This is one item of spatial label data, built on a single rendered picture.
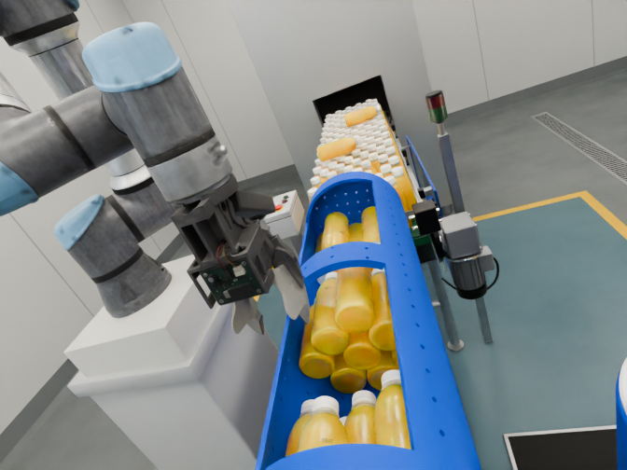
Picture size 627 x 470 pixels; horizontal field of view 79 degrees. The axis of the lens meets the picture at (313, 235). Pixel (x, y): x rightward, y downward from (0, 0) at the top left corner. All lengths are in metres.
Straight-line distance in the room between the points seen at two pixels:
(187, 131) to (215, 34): 5.23
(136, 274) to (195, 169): 0.54
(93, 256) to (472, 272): 1.20
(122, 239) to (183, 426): 0.44
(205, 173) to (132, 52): 0.11
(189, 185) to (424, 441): 0.35
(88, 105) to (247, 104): 5.15
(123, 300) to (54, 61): 0.45
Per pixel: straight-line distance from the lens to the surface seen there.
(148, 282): 0.89
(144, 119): 0.38
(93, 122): 0.46
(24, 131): 0.47
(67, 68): 0.81
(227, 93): 5.66
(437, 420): 0.49
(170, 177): 0.38
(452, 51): 5.32
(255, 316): 0.51
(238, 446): 1.00
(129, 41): 0.38
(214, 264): 0.40
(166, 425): 1.02
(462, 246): 1.44
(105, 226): 0.86
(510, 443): 1.68
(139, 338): 0.82
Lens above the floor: 1.59
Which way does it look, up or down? 25 degrees down
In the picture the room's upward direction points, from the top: 23 degrees counter-clockwise
